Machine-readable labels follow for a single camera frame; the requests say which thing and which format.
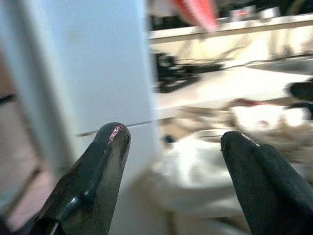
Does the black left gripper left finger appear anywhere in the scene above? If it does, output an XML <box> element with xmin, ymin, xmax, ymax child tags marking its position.
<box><xmin>29</xmin><ymin>122</ymin><xmax>132</xmax><ymax>235</ymax></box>

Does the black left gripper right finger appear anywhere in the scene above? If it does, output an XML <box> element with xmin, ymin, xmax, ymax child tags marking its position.
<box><xmin>220</xmin><ymin>130</ymin><xmax>313</xmax><ymax>235</ymax></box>

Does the black shoe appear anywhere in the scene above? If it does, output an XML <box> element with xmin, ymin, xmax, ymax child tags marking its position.
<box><xmin>285</xmin><ymin>78</ymin><xmax>313</xmax><ymax>115</ymax></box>

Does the white appliance cabinet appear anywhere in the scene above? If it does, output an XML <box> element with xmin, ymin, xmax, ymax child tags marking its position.
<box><xmin>0</xmin><ymin>0</ymin><xmax>159</xmax><ymax>213</ymax></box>

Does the black device on floor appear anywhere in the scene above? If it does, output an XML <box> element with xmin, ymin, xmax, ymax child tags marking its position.
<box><xmin>153</xmin><ymin>52</ymin><xmax>223</xmax><ymax>94</ymax></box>

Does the long wooden shelf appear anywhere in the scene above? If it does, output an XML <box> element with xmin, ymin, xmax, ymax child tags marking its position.
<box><xmin>148</xmin><ymin>14</ymin><xmax>313</xmax><ymax>44</ymax></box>

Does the red cloth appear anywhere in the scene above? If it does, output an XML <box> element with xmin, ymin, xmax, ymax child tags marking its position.
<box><xmin>172</xmin><ymin>0</ymin><xmax>220</xmax><ymax>32</ymax></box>

